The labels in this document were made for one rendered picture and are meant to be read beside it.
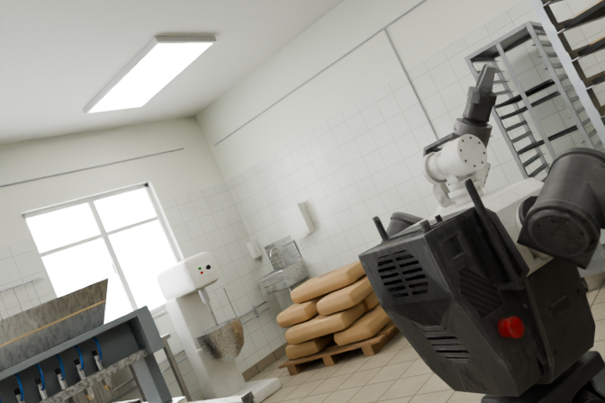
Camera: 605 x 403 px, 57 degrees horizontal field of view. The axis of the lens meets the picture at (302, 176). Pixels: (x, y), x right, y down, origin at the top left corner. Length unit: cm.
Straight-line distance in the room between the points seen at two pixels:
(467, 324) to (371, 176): 468
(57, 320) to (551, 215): 159
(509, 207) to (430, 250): 16
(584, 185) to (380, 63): 456
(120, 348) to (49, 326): 26
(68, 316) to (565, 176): 160
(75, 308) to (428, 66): 386
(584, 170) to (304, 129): 511
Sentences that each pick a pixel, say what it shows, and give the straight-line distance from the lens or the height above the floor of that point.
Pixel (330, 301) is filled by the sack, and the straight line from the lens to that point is 496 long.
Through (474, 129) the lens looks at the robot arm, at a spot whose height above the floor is 123.
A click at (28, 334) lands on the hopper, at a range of 199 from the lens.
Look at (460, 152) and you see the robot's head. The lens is 100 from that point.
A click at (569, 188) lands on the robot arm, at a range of 85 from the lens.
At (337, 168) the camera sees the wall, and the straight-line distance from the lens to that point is 572.
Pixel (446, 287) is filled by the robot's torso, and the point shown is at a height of 102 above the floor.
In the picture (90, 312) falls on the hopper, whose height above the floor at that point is 123.
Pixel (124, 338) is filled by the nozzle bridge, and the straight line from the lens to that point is 211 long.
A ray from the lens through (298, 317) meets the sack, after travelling 528.
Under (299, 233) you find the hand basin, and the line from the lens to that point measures 606.
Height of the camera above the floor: 119
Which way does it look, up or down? 5 degrees up
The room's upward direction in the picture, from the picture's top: 25 degrees counter-clockwise
